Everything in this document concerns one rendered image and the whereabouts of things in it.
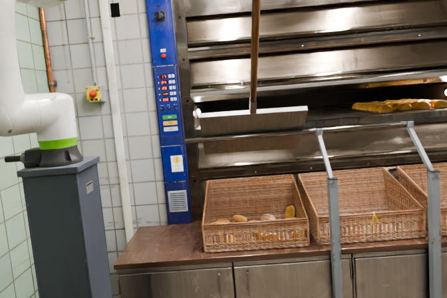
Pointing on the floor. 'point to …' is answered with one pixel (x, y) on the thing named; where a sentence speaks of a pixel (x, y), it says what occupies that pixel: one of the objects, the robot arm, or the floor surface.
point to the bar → (434, 194)
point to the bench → (270, 268)
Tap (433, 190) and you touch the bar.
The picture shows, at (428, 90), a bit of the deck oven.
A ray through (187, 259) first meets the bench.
